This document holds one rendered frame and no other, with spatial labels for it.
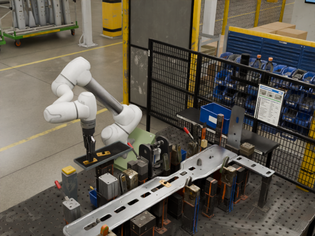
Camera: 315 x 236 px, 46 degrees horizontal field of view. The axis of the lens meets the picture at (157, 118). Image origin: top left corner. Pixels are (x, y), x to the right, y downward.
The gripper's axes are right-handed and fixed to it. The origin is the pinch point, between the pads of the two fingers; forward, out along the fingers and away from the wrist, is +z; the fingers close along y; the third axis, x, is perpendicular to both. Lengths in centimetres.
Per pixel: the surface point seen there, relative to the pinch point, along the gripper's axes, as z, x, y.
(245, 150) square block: 16, 110, 32
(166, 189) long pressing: 20, 35, 33
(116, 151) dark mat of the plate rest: 4.1, 20.3, -1.7
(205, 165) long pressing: 20, 76, 26
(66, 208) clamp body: 15.0, -25.3, 19.7
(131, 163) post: 10.2, 25.4, 7.7
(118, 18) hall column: 72, 434, -674
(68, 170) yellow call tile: 4.1, -15.1, 1.2
